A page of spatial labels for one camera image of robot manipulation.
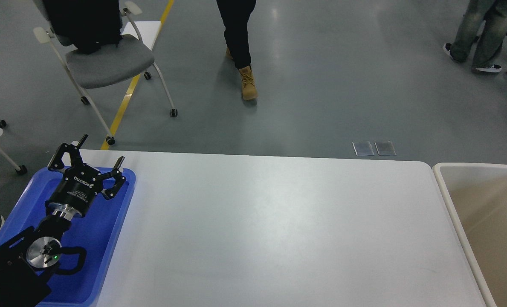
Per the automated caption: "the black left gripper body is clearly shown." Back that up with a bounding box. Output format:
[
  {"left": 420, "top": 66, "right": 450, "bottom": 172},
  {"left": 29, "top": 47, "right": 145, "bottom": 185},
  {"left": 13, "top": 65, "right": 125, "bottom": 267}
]
[{"left": 45, "top": 165, "right": 103, "bottom": 218}]

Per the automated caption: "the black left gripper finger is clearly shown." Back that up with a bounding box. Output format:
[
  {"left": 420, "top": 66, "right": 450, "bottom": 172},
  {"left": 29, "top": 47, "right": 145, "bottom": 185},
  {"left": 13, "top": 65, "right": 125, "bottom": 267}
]
[
  {"left": 47, "top": 135, "right": 88, "bottom": 173},
  {"left": 101, "top": 156, "right": 126, "bottom": 200}
]

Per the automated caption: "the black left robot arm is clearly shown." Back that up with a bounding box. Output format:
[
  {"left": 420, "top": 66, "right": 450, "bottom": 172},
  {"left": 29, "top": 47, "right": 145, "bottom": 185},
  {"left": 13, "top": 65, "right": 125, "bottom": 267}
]
[{"left": 0, "top": 135, "right": 127, "bottom": 307}]

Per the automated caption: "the blue plastic tray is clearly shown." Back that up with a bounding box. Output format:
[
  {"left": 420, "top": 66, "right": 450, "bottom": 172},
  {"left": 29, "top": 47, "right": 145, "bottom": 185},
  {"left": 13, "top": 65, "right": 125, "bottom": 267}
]
[{"left": 0, "top": 168, "right": 136, "bottom": 307}]

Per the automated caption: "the grey white rolling chair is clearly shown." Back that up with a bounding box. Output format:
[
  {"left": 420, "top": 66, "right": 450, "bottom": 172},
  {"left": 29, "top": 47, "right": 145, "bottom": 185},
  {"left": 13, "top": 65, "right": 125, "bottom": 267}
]
[{"left": 33, "top": 0, "right": 164, "bottom": 146}]

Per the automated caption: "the black jacket on chair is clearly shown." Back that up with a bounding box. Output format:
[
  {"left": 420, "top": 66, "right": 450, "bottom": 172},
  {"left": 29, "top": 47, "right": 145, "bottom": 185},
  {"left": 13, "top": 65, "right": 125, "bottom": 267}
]
[{"left": 42, "top": 0, "right": 122, "bottom": 54}]

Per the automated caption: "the white floor sheet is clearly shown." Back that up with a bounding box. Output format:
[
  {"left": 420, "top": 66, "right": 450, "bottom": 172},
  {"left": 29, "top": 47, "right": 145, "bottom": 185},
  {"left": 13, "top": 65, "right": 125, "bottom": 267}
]
[{"left": 121, "top": 21, "right": 162, "bottom": 51}]

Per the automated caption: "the person in tan boots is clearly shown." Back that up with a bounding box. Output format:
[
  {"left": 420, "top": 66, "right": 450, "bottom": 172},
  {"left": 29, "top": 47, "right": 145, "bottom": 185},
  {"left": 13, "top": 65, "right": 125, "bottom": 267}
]
[{"left": 216, "top": 0, "right": 258, "bottom": 101}]

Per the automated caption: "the left metal floor plate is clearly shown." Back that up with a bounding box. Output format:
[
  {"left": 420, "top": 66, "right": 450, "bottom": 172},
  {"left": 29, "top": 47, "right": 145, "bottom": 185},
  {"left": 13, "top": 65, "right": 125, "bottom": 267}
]
[{"left": 352, "top": 141, "right": 374, "bottom": 156}]

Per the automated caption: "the metal floor plate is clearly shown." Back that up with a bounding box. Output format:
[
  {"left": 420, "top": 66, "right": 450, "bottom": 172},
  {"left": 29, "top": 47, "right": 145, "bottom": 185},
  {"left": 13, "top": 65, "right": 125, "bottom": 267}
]
[
  {"left": 352, "top": 141, "right": 374, "bottom": 156},
  {"left": 374, "top": 141, "right": 397, "bottom": 156}
]

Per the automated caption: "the right metal floor plate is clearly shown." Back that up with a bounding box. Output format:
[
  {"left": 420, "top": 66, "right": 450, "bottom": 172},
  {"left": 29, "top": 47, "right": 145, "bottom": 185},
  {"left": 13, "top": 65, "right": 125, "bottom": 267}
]
[{"left": 374, "top": 141, "right": 397, "bottom": 156}]

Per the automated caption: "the beige plastic bin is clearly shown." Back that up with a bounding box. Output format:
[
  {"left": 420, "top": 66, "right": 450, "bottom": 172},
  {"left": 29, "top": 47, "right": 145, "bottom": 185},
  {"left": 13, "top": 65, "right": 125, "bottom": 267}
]
[{"left": 433, "top": 163, "right": 507, "bottom": 307}]

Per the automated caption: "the person in grey jeans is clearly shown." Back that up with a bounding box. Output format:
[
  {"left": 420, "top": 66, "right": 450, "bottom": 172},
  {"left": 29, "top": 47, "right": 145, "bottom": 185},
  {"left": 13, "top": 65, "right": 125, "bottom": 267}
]
[{"left": 443, "top": 0, "right": 507, "bottom": 73}]

